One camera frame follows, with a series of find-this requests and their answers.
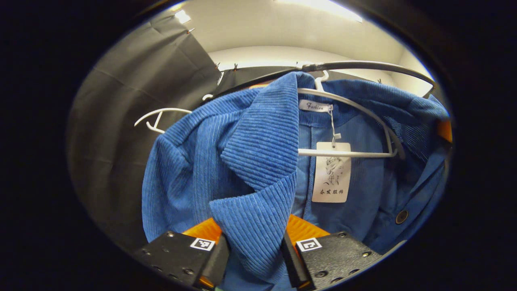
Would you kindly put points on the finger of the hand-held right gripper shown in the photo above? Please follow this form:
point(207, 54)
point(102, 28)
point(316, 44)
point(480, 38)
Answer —
point(445, 130)

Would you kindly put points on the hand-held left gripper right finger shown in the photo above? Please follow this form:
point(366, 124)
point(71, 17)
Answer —
point(293, 262)

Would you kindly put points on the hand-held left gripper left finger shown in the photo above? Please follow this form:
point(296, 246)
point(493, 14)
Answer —
point(214, 262)

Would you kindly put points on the white plastic hanger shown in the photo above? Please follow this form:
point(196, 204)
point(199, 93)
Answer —
point(363, 154)
point(161, 110)

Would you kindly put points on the black clothes rack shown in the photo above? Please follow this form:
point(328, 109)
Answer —
point(355, 64)

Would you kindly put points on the black backdrop cloth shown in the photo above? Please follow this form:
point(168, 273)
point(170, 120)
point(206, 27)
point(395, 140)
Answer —
point(121, 121)

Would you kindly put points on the small ceiling light panel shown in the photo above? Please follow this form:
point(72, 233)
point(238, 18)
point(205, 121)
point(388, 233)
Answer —
point(182, 16)

